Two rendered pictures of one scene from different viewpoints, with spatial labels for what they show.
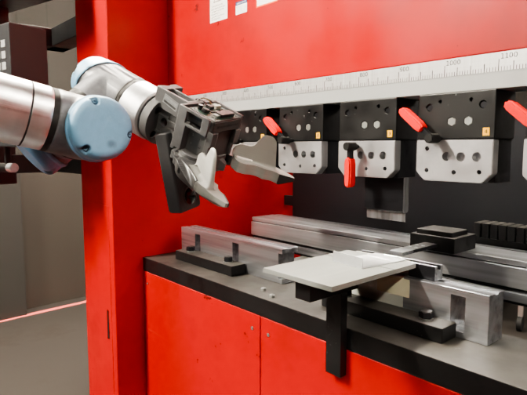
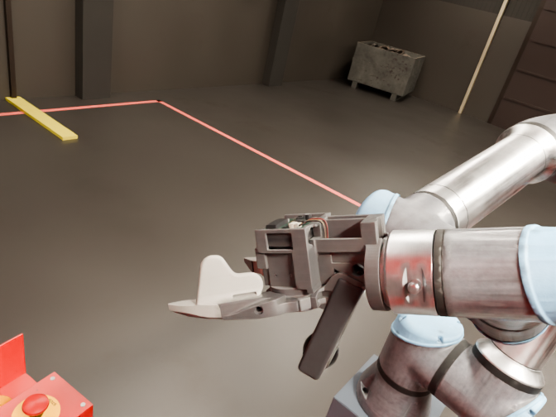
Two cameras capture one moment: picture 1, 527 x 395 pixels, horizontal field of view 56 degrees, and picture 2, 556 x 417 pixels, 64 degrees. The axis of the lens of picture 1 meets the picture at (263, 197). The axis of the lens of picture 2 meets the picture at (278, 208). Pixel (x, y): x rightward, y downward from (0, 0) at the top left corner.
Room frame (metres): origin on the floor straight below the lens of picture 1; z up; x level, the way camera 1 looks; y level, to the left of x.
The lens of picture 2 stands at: (1.03, -0.03, 1.50)
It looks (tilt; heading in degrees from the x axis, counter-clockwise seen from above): 28 degrees down; 168
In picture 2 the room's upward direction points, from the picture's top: 14 degrees clockwise
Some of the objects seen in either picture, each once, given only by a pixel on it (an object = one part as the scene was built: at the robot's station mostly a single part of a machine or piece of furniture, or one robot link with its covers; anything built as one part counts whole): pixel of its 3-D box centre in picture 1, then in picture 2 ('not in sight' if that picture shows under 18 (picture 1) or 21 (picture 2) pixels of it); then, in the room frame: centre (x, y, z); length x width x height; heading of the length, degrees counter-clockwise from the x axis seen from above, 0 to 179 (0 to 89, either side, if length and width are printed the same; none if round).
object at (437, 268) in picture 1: (396, 264); not in sight; (1.06, -0.29, 0.99); 0.20 x 0.03 x 0.03; 41
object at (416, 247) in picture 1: (427, 241); not in sight; (1.19, -0.40, 1.01); 0.26 x 0.12 x 0.05; 131
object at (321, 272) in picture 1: (340, 267); not in sight; (0.99, -0.16, 1.00); 0.26 x 0.18 x 0.01; 131
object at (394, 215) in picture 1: (386, 197); not in sight; (1.09, -0.27, 1.13); 0.10 x 0.02 x 0.10; 41
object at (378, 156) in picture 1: (376, 139); not in sight; (1.10, -0.25, 1.26); 0.15 x 0.09 x 0.17; 41
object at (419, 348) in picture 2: not in sight; (423, 344); (0.45, 0.43, 0.94); 0.13 x 0.12 x 0.14; 37
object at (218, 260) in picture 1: (208, 261); not in sight; (1.50, 0.17, 0.89); 0.30 x 0.05 x 0.03; 41
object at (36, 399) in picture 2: not in sight; (35, 409); (0.51, -0.24, 0.79); 0.04 x 0.04 x 0.04
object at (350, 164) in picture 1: (351, 164); not in sight; (1.08, -0.19, 1.20); 0.04 x 0.02 x 0.10; 131
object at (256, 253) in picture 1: (233, 250); not in sight; (1.50, 0.09, 0.92); 0.50 x 0.06 x 0.10; 41
